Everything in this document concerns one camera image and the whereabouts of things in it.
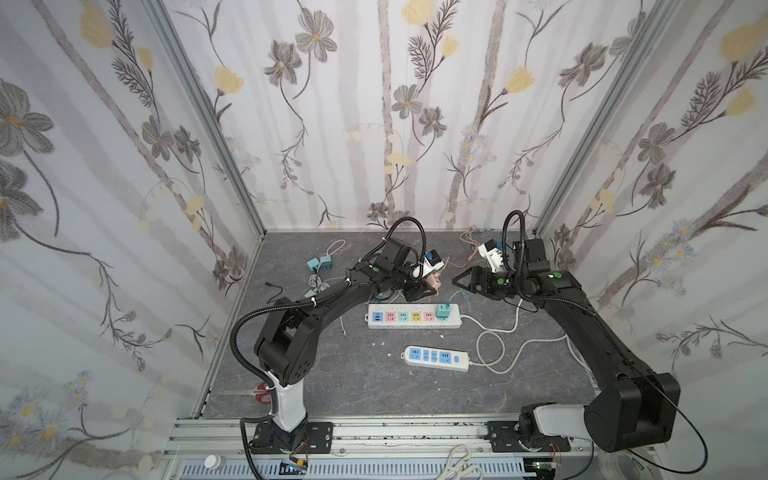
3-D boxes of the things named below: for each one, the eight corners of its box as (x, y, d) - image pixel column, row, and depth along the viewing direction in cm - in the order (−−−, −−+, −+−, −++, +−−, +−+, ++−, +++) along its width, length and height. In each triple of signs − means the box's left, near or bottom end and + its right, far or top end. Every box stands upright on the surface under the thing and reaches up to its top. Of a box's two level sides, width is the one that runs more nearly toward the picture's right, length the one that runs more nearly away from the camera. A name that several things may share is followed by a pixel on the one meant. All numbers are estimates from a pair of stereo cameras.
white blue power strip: (400, 365, 88) (401, 362, 86) (402, 347, 92) (402, 343, 89) (467, 373, 87) (470, 369, 84) (466, 354, 90) (468, 350, 88)
